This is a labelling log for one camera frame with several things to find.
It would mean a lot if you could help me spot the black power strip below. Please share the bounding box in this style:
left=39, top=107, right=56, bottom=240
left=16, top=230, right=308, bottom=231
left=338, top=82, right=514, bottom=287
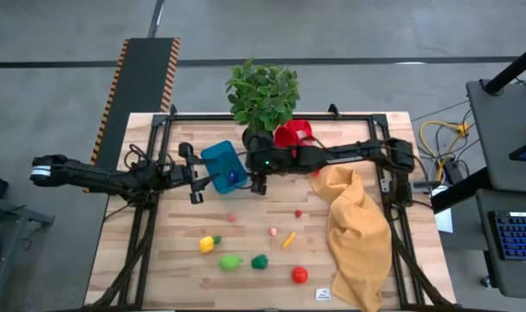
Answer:
left=443, top=158, right=464, bottom=186

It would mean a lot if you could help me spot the light green toy cabbage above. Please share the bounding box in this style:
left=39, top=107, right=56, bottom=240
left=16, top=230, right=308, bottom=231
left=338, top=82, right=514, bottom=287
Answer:
left=218, top=254, right=244, bottom=273

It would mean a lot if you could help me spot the black metal table frame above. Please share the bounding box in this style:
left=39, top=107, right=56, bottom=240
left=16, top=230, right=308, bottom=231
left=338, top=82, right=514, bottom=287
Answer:
left=83, top=103, right=455, bottom=311

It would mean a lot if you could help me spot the grey side table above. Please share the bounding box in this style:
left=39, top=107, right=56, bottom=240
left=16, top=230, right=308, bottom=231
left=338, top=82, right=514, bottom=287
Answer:
left=0, top=193, right=55, bottom=312

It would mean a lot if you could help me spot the grey desk under keyboard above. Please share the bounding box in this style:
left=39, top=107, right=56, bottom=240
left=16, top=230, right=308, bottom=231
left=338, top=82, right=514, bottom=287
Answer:
left=474, top=188, right=526, bottom=301

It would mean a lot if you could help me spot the black plant pot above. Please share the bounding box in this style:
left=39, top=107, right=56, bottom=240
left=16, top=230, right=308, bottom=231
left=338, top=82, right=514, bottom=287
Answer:
left=242, top=128, right=276, bottom=151

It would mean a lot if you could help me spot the green leafy artificial plant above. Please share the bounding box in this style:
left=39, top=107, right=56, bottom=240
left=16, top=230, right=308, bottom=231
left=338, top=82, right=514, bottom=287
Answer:
left=224, top=58, right=302, bottom=134

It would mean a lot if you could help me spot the teal plastic tupperware container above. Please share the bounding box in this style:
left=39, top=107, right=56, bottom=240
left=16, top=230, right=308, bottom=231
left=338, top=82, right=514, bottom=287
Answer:
left=200, top=140, right=249, bottom=195

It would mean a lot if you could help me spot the black mat with hazard stripes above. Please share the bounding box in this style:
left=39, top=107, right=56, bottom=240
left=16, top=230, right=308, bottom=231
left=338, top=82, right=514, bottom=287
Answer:
left=82, top=37, right=182, bottom=194

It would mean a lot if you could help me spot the red cloth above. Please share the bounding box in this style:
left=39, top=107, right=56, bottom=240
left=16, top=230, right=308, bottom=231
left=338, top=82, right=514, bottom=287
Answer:
left=273, top=119, right=321, bottom=178

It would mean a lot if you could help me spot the grey desk with black pole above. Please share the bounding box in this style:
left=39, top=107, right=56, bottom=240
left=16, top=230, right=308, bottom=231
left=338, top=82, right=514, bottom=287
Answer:
left=465, top=40, right=526, bottom=194

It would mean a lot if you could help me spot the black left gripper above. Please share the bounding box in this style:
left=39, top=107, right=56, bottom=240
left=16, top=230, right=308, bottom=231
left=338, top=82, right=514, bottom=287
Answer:
left=156, top=142, right=223, bottom=205

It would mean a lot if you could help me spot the backlit computer keyboard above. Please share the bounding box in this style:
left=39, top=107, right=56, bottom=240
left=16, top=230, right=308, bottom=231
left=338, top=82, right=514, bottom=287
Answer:
left=489, top=211, right=526, bottom=262

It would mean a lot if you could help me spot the yellow cloth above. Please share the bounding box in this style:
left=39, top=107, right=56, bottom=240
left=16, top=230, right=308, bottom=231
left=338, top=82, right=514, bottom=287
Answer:
left=308, top=165, right=393, bottom=312

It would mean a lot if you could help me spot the red toy tomato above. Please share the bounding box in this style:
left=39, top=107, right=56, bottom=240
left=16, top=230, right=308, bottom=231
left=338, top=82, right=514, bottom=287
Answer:
left=291, top=266, right=309, bottom=285

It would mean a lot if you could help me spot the yellow cable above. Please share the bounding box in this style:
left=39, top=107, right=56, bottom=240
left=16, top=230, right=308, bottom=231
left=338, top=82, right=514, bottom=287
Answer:
left=419, top=120, right=471, bottom=182

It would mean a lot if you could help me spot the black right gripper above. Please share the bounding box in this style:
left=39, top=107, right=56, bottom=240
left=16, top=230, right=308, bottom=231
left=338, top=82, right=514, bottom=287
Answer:
left=246, top=132, right=296, bottom=196

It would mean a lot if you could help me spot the yellow toy bell pepper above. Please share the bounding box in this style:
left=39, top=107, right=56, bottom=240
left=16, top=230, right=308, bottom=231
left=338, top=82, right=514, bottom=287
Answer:
left=198, top=235, right=223, bottom=254

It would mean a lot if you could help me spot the white paper sheet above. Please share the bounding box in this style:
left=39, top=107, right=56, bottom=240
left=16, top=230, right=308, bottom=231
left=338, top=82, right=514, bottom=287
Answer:
left=431, top=185, right=455, bottom=234

